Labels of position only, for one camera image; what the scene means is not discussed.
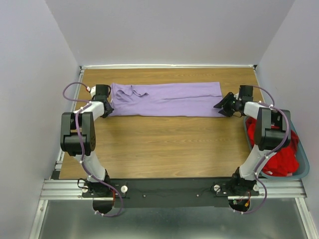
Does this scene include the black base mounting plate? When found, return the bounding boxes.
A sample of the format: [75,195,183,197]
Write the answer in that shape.
[77,177,259,213]

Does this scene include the purple t shirt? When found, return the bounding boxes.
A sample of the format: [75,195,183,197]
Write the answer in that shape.
[111,82,223,118]

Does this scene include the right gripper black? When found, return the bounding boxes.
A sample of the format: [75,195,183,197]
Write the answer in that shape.
[213,92,240,118]

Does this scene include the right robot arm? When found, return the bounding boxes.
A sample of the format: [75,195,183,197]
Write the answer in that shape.
[213,85,291,197]

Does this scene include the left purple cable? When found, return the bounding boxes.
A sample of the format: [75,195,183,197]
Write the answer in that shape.
[62,82,124,218]

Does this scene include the dark red t shirt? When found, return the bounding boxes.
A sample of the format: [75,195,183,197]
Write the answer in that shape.
[285,129,299,161]

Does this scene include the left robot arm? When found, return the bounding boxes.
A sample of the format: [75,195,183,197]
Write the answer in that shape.
[60,83,115,197]

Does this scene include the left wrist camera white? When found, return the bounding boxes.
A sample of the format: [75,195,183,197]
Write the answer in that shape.
[86,86,96,97]

